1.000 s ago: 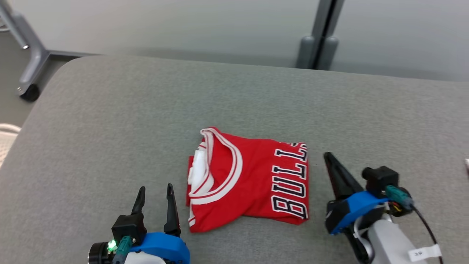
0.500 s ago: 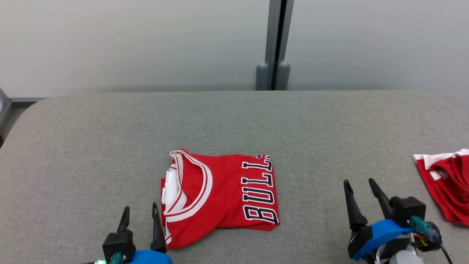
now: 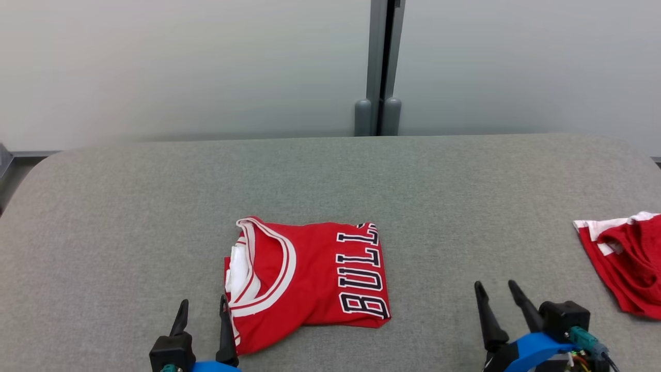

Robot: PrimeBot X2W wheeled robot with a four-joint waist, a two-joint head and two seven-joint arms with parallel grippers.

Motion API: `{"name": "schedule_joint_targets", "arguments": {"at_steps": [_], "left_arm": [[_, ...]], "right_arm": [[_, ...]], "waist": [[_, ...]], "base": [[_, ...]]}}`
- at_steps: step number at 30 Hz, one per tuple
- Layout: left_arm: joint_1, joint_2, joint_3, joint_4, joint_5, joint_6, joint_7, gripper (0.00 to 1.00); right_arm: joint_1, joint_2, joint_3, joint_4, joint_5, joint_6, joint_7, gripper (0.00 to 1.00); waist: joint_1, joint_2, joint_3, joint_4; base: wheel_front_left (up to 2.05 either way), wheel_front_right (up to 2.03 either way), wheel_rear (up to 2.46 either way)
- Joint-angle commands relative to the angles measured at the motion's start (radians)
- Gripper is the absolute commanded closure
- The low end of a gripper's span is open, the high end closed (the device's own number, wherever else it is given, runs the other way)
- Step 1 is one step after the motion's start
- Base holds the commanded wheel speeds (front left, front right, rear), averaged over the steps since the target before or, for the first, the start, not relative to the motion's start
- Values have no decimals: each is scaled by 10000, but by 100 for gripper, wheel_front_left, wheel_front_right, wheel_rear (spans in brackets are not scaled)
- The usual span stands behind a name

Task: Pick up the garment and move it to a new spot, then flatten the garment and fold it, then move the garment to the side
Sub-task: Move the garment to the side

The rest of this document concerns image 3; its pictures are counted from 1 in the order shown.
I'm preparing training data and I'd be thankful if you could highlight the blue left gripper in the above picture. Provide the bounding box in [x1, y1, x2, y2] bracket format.
[169, 294, 244, 372]

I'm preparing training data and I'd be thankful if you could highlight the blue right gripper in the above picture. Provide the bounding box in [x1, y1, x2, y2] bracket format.
[474, 279, 612, 372]

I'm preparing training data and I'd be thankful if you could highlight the red basketball jersey white trim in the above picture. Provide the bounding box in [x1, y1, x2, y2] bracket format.
[224, 216, 392, 357]

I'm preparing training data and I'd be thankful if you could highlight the red mesh shorts white trim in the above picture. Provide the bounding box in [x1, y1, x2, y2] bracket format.
[572, 211, 661, 319]

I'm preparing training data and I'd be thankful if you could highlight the right arm black cable teal plug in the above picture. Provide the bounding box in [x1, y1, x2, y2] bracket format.
[567, 325, 621, 372]

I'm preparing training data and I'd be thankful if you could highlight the grey metal partition post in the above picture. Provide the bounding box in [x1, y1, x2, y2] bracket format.
[354, 0, 406, 137]

